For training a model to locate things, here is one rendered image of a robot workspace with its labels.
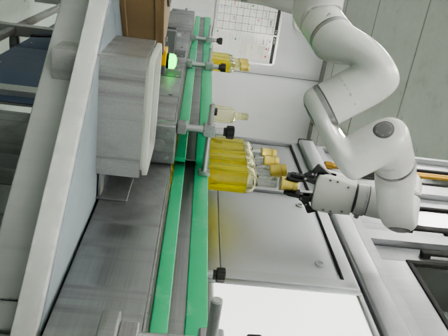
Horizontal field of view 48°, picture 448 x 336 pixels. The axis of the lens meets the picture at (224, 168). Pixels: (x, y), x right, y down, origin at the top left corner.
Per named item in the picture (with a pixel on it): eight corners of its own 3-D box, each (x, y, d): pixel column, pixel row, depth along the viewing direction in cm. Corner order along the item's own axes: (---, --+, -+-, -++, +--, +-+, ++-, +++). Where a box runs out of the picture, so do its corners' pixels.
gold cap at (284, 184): (279, 192, 126) (297, 194, 126) (282, 179, 124) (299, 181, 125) (277, 185, 129) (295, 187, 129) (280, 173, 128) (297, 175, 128)
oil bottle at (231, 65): (188, 68, 232) (249, 75, 235) (189, 56, 230) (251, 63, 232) (189, 65, 238) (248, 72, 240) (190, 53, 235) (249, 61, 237)
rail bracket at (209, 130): (173, 173, 113) (227, 179, 114) (179, 102, 106) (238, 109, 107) (173, 168, 116) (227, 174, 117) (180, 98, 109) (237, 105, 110)
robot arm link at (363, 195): (361, 211, 130) (350, 209, 130) (369, 181, 126) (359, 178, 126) (361, 225, 123) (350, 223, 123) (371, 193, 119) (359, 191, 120)
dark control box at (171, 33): (149, 52, 170) (174, 55, 170) (150, 27, 166) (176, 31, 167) (151, 47, 177) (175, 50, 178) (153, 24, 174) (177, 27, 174)
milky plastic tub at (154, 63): (97, 176, 92) (145, 181, 93) (101, 53, 83) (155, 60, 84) (114, 141, 108) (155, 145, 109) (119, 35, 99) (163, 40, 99)
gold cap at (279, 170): (271, 181, 131) (287, 179, 131) (269, 168, 130) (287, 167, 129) (269, 175, 134) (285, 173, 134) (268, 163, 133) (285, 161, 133)
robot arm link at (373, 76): (292, 39, 94) (321, 87, 85) (359, 1, 91) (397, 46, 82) (313, 85, 104) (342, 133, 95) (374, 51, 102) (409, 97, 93)
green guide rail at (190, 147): (174, 161, 117) (209, 165, 117) (175, 157, 116) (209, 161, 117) (194, 31, 276) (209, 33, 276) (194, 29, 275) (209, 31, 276)
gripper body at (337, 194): (353, 209, 130) (310, 200, 132) (363, 174, 126) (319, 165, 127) (353, 223, 123) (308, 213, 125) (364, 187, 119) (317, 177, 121)
